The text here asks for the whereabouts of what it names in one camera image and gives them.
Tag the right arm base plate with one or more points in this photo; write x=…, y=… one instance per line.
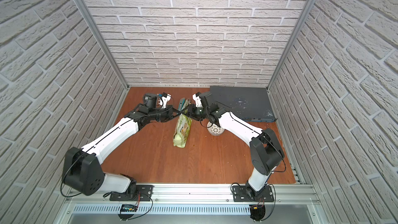
x=244, y=193

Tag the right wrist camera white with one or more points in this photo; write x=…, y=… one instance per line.
x=197, y=99

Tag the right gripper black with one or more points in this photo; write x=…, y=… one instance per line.
x=187, y=111

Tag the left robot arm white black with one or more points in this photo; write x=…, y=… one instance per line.
x=82, y=169

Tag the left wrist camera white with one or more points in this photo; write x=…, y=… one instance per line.
x=164, y=98

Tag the right black round connector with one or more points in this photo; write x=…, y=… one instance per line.
x=257, y=212

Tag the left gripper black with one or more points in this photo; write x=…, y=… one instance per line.
x=169, y=113

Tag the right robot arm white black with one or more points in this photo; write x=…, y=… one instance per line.
x=265, y=150

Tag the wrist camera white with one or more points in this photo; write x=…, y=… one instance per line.
x=164, y=98
x=197, y=99

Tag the left green circuit board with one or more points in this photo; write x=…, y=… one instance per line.
x=128, y=208

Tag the green oats bag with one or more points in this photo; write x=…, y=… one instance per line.
x=182, y=130

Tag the teal utility knife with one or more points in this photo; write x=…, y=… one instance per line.
x=182, y=105

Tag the dark grey network switch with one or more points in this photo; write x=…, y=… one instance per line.
x=248, y=104

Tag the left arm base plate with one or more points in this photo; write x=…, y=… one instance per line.
x=134, y=193

